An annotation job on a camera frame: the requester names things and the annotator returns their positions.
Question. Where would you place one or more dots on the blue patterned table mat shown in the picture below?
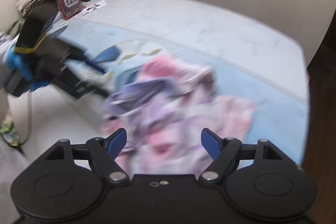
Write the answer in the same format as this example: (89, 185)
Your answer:
(279, 115)

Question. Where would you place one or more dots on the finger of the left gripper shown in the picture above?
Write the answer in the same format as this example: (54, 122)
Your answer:
(108, 55)

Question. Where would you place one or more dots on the white paper card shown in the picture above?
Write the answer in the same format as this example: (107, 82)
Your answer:
(93, 7)

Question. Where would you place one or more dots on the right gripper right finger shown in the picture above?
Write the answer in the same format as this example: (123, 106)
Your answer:
(224, 153)

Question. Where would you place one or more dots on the pink purple tie-dye sweatshirt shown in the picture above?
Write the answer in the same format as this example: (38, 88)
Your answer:
(164, 112)

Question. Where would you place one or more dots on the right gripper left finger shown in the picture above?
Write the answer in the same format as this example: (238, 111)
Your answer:
(103, 153)

